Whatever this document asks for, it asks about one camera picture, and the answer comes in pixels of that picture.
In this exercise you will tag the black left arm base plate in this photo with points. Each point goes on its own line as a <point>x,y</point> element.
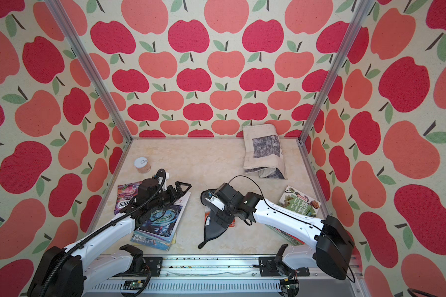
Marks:
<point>150,265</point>

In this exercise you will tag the purple candy bag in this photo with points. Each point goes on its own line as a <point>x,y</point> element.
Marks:
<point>125,193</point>

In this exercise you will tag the aluminium corner post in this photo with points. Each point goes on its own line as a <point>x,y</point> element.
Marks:
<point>65,24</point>
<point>341,56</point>

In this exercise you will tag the red black manga book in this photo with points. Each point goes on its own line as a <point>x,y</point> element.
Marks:
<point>207,211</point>

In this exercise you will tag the clear tape roll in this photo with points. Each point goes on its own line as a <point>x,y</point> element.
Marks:
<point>142,165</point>

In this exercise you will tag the cream printed canvas bag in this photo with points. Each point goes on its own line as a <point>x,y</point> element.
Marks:
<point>263,152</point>

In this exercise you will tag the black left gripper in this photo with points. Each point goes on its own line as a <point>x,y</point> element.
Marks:
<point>179,190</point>

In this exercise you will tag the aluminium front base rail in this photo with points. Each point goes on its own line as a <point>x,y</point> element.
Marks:
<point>230,276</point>

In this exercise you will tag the grey green microfibre cloth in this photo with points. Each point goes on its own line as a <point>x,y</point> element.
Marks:
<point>219,223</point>

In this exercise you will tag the left rear aluminium corner post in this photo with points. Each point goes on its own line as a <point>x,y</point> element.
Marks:
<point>65,24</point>

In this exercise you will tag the blue robot sunflower magazine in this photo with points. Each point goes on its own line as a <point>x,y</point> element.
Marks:
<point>153,241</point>

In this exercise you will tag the white book with blue vortex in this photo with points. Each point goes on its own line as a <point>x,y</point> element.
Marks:
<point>163,223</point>

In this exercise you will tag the right rear aluminium corner post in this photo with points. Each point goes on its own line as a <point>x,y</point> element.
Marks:
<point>341,56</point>

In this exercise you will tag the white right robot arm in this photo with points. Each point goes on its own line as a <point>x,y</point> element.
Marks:
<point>331,245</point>

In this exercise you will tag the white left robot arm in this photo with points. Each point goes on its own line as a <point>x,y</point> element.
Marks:
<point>75,269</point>

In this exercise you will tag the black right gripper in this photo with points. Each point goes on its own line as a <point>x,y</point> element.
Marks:
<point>224,218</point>

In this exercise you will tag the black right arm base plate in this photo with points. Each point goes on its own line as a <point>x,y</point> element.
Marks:
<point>270,267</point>

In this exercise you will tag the red green cover book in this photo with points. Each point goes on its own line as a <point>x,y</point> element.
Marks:
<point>296,201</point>

